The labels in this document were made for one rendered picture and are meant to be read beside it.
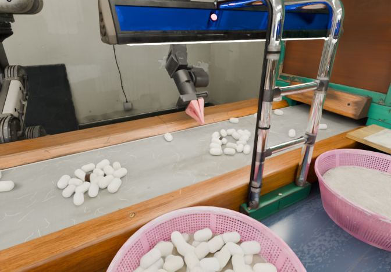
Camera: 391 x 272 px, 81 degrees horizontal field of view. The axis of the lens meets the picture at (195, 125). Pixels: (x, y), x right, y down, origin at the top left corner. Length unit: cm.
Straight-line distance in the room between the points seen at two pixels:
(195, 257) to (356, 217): 32
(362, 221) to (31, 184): 69
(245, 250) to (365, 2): 82
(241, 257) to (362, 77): 74
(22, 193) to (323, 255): 62
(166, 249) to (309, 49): 89
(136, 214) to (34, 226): 18
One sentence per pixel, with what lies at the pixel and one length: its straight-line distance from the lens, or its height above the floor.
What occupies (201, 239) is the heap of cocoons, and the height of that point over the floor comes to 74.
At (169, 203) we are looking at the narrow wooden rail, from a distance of 45.
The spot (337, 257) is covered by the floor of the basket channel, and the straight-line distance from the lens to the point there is 55.
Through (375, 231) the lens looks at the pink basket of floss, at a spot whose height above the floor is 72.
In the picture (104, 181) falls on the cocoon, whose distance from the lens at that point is 55.
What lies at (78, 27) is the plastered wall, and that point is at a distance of 255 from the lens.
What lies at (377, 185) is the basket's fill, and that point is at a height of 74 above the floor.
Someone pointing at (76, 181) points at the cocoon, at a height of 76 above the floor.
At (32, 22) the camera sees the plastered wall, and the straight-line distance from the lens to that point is 255.
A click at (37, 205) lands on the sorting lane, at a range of 58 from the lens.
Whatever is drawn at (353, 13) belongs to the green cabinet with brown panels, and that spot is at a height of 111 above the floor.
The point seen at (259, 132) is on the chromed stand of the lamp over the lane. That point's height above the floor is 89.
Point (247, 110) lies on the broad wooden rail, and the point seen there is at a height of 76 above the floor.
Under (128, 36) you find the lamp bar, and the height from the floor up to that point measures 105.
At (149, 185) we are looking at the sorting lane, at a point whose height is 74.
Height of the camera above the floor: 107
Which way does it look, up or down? 23 degrees down
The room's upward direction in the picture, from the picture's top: straight up
